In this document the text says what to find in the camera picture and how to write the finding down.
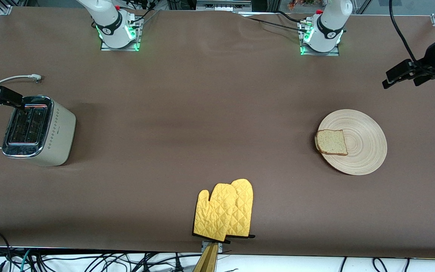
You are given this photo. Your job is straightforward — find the wooden post with metal bracket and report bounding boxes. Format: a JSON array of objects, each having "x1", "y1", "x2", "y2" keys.
[{"x1": 193, "y1": 241, "x2": 224, "y2": 272}]

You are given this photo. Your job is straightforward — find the long black cable on table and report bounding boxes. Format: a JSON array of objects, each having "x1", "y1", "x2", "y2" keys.
[{"x1": 245, "y1": 17, "x2": 309, "y2": 30}]

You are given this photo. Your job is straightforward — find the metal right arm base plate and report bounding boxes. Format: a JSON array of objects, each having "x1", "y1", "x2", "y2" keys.
[{"x1": 100, "y1": 17, "x2": 143, "y2": 52}]

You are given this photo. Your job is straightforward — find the brown table cover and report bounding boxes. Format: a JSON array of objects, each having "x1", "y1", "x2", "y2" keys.
[{"x1": 0, "y1": 6, "x2": 435, "y2": 260}]

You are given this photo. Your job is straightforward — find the brown bread slice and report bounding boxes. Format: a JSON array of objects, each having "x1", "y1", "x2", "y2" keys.
[{"x1": 315, "y1": 129, "x2": 349, "y2": 156}]

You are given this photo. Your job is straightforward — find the short black cable on table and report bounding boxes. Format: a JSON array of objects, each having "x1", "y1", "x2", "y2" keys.
[{"x1": 276, "y1": 11, "x2": 303, "y2": 23}]

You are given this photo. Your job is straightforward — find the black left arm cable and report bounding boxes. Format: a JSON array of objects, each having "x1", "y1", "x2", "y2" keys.
[{"x1": 389, "y1": 0, "x2": 426, "y2": 71}]

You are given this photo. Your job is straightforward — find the teal floor cable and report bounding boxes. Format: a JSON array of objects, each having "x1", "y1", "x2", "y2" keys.
[{"x1": 20, "y1": 249, "x2": 32, "y2": 272}]

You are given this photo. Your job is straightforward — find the beige chrome two-slot toaster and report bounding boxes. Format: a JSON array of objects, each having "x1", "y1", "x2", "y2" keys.
[{"x1": 2, "y1": 95, "x2": 77, "y2": 167}]

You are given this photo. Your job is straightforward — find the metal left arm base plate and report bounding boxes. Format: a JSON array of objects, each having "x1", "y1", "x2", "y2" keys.
[{"x1": 299, "y1": 21, "x2": 341, "y2": 57}]

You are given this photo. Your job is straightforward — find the grey metal background device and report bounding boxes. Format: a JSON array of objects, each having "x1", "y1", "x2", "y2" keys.
[{"x1": 196, "y1": 0, "x2": 253, "y2": 12}]

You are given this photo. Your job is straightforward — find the round wooden plate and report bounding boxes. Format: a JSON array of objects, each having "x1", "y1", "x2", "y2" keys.
[{"x1": 318, "y1": 109, "x2": 388, "y2": 176}]

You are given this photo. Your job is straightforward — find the yellow quilted oven mitt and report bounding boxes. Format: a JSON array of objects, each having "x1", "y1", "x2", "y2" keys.
[
  {"x1": 193, "y1": 183, "x2": 238, "y2": 243},
  {"x1": 226, "y1": 179, "x2": 256, "y2": 239}
]

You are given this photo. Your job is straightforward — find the white toaster power cable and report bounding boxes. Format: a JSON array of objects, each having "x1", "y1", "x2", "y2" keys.
[{"x1": 0, "y1": 74, "x2": 43, "y2": 149}]

